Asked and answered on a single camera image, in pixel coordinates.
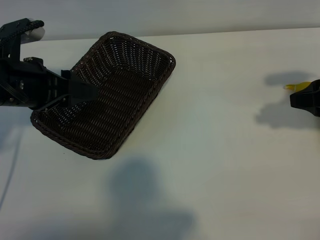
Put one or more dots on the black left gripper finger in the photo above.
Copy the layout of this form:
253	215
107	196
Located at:
80	91
66	73

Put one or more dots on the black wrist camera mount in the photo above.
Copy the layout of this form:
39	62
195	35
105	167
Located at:
11	32

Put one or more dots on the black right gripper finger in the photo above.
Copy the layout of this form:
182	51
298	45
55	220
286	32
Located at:
315	87
307	102

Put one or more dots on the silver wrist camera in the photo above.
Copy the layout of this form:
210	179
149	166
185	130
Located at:
37	35

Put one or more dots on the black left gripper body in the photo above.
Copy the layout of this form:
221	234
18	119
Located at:
32	75

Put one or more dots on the yellow banana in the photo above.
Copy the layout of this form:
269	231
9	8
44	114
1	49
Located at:
301	85

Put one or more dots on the dark brown wicker basket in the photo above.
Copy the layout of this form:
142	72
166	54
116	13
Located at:
125	100

